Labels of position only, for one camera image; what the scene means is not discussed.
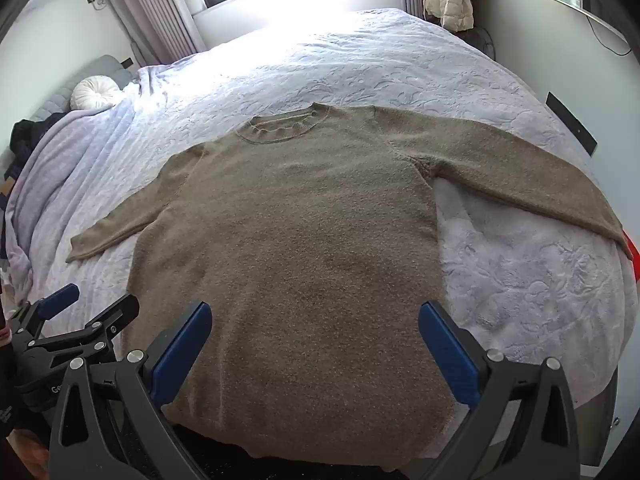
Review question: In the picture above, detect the dark clothes pile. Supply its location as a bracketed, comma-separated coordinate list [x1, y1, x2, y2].
[9, 112, 66, 171]

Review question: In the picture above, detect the red cloth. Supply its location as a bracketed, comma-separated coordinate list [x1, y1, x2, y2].
[622, 230, 640, 283]

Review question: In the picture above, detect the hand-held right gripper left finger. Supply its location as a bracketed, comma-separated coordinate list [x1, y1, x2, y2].
[48, 301, 213, 480]

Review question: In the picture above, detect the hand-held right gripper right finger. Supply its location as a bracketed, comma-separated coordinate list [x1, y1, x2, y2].
[418, 301, 581, 480]

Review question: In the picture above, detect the lavender embossed bedspread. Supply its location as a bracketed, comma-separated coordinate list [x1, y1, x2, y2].
[5, 7, 640, 413]

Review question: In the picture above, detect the black wall panel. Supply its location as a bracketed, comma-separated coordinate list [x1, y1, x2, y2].
[545, 91, 599, 157]

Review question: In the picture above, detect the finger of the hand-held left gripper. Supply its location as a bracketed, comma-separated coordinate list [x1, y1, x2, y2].
[7, 283, 81, 342]
[29, 294, 140, 362]

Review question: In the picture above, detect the lavender fleece blanket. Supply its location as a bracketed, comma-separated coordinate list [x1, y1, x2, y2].
[5, 110, 126, 306]

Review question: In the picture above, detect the black television cable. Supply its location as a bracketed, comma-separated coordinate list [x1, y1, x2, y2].
[585, 10, 633, 57]

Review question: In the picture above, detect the grey upholstered headboard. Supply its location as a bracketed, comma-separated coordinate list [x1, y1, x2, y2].
[30, 55, 133, 122]

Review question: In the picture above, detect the brown knit sweater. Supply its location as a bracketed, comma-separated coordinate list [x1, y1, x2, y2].
[65, 102, 635, 473]

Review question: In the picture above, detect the round white pillow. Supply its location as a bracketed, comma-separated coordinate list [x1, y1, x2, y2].
[70, 76, 122, 111]

